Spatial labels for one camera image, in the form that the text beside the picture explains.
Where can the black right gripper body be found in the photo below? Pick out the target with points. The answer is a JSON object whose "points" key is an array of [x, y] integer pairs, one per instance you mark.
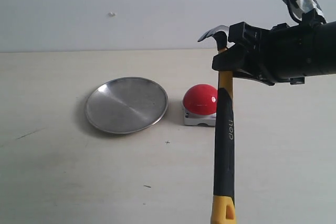
{"points": [[282, 54]]}

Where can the red dome push button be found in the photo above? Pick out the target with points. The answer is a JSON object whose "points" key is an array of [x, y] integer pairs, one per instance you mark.
{"points": [[199, 105]]}

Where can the yellow black claw hammer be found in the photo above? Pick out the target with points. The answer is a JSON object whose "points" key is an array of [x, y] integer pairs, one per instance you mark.
{"points": [[223, 205]]}

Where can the round steel plate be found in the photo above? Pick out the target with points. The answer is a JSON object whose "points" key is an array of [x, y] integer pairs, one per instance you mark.
{"points": [[126, 105]]}

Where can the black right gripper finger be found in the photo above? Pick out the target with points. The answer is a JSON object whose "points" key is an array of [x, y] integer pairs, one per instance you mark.
{"points": [[232, 60], [248, 36]]}

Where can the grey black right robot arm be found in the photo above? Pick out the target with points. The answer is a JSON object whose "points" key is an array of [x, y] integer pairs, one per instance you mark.
{"points": [[326, 48]]}

